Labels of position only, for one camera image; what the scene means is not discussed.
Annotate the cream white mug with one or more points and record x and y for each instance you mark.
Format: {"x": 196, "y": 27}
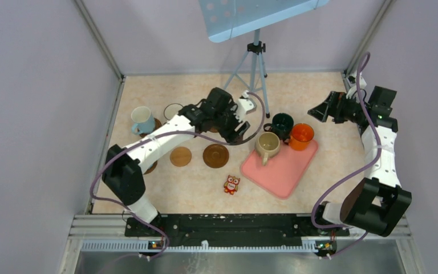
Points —
{"x": 171, "y": 110}

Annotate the pink tray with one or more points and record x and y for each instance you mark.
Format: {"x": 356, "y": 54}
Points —
{"x": 281, "y": 175}

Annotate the orange mug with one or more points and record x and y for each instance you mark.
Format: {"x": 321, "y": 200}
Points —
{"x": 300, "y": 136}

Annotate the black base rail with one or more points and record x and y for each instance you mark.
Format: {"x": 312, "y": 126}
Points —
{"x": 229, "y": 230}

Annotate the light brown coaster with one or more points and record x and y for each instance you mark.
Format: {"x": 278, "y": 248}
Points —
{"x": 180, "y": 156}

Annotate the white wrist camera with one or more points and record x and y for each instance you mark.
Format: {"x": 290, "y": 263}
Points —
{"x": 245, "y": 106}
{"x": 354, "y": 81}

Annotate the light blue mug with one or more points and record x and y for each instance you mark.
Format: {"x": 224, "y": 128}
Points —
{"x": 143, "y": 121}

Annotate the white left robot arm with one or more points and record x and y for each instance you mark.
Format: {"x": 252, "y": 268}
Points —
{"x": 125, "y": 166}

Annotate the grey cable duct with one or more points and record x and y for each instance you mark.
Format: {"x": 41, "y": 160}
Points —
{"x": 145, "y": 246}

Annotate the dark brown coaster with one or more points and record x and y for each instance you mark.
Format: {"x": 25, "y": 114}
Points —
{"x": 215, "y": 156}
{"x": 151, "y": 168}

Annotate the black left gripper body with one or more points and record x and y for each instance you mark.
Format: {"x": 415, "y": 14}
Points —
{"x": 226, "y": 123}

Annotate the beige mug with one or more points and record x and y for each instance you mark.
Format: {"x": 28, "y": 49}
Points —
{"x": 267, "y": 146}

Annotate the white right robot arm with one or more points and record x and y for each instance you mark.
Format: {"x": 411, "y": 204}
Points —
{"x": 378, "y": 202}

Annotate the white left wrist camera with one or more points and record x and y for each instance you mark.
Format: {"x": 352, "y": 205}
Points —
{"x": 245, "y": 106}

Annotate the blue dotted board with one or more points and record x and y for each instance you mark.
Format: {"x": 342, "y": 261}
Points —
{"x": 225, "y": 20}

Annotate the red owl figure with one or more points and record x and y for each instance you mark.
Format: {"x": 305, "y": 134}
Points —
{"x": 231, "y": 185}

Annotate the dark green mug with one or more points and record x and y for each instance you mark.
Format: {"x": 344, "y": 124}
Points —
{"x": 281, "y": 125}

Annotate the dark brown coaster front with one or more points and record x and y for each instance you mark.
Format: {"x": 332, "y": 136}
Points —
{"x": 215, "y": 156}

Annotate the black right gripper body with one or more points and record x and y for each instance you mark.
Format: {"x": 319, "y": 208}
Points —
{"x": 347, "y": 109}

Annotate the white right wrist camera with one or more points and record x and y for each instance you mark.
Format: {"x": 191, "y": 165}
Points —
{"x": 354, "y": 81}

